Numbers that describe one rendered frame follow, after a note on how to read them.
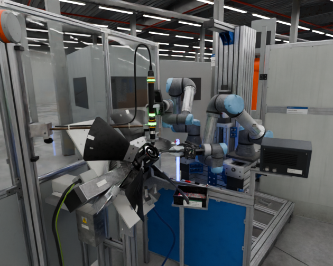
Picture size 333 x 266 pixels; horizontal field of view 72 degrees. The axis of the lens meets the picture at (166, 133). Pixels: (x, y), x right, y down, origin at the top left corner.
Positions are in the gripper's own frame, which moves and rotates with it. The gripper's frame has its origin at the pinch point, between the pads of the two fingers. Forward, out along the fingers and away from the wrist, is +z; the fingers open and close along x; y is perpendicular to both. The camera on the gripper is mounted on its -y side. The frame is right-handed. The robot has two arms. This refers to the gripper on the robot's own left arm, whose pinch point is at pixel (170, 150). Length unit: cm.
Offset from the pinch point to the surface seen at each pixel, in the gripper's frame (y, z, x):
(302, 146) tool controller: 25, -70, -8
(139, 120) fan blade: -7.6, 18.4, -18.8
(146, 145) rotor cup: 11.8, 15.8, -8.9
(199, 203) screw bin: 11.9, -16.4, 32.8
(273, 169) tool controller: 20, -58, 8
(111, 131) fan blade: 17.9, 33.5, -20.2
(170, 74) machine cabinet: -393, -67, -18
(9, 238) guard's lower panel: 8, 99, 47
